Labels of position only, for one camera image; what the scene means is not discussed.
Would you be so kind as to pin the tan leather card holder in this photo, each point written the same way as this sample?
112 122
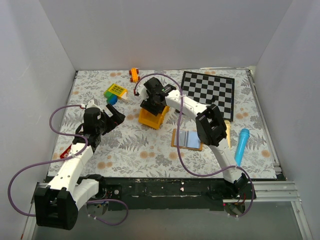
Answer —
187 140

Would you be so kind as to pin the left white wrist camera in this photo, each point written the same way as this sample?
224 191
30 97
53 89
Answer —
93 103

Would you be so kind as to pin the red toy block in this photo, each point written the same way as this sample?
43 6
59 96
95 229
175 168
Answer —
65 153

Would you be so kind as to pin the yellow green toy block house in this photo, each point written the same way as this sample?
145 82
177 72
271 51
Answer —
114 93

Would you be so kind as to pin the floral table mat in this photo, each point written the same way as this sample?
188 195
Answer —
138 151

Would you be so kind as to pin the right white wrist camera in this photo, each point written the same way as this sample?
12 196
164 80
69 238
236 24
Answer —
141 92

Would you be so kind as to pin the blue toy microphone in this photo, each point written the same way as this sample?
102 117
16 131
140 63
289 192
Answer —
243 138

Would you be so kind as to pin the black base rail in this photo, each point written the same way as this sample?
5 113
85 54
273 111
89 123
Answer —
170 193

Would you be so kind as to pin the black white chessboard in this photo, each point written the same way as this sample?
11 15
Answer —
210 89

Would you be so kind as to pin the beige toy microphone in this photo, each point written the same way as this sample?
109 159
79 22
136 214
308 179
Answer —
228 130

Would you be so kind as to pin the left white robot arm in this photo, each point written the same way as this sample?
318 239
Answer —
57 205

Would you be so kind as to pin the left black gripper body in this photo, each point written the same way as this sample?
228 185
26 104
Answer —
104 126

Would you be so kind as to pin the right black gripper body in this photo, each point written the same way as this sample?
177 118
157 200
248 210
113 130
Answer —
151 103

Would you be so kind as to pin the orange toy car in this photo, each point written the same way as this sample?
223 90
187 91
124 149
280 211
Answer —
134 75

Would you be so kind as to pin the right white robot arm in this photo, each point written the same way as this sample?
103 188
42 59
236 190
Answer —
210 126

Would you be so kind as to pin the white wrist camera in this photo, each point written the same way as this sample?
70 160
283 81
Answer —
93 103
141 92

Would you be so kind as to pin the yellow plastic bin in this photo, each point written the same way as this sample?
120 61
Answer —
148 119

